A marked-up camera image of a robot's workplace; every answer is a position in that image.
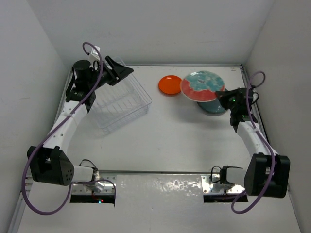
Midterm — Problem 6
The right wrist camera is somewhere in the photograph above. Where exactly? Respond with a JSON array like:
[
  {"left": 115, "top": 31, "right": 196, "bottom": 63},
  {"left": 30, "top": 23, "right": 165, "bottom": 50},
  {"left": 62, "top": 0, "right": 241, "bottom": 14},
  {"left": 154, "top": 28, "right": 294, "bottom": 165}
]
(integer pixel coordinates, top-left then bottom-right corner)
[{"left": 251, "top": 92, "right": 259, "bottom": 105}]

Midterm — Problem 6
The black cable at table edge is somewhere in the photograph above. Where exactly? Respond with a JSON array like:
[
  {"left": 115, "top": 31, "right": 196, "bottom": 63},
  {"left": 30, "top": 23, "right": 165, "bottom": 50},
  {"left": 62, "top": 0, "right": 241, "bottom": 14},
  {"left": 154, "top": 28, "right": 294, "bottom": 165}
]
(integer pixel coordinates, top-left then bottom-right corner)
[{"left": 210, "top": 166, "right": 222, "bottom": 185}]

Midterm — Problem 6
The clear wire dish rack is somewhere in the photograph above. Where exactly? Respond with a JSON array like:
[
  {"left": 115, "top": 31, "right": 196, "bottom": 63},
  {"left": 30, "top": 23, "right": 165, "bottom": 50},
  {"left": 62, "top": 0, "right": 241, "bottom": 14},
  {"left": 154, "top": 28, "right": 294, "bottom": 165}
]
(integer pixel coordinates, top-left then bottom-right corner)
[{"left": 89, "top": 73, "right": 152, "bottom": 136}]

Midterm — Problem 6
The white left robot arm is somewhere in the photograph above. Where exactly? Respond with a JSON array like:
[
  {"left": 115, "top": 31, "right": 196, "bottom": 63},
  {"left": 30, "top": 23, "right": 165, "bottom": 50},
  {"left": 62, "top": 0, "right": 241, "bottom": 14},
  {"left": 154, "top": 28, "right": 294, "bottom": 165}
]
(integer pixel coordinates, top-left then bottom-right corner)
[{"left": 27, "top": 56, "right": 133, "bottom": 186}]

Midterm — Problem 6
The red and teal plate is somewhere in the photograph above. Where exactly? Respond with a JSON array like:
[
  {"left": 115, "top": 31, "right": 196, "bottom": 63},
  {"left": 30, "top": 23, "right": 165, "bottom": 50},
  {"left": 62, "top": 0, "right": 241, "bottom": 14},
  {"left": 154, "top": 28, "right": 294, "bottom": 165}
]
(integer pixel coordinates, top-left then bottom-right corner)
[{"left": 180, "top": 71, "right": 225, "bottom": 102}]

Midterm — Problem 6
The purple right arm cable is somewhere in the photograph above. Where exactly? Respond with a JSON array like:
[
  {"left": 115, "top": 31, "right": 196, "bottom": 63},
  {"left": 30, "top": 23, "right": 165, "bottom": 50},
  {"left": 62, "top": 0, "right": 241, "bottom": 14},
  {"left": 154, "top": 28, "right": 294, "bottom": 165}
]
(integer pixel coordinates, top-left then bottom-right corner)
[{"left": 230, "top": 71, "right": 276, "bottom": 214}]

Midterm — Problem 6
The white front cover board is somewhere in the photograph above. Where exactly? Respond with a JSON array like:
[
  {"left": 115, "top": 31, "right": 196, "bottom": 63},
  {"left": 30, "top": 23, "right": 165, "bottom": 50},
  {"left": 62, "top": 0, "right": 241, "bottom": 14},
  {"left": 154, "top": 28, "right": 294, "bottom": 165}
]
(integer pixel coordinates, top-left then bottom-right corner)
[{"left": 18, "top": 175, "right": 299, "bottom": 233}]

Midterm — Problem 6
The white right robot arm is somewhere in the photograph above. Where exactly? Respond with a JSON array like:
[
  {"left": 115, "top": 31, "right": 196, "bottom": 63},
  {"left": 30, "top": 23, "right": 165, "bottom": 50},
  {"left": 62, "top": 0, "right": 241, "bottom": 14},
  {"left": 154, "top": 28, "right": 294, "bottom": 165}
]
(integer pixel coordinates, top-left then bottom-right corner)
[{"left": 215, "top": 88, "right": 290, "bottom": 198}]

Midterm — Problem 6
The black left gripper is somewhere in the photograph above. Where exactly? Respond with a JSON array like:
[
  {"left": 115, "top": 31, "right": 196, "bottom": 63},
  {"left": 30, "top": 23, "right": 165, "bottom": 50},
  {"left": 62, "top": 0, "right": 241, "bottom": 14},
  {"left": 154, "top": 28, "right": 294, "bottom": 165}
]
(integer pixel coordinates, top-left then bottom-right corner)
[{"left": 87, "top": 56, "right": 132, "bottom": 90}]

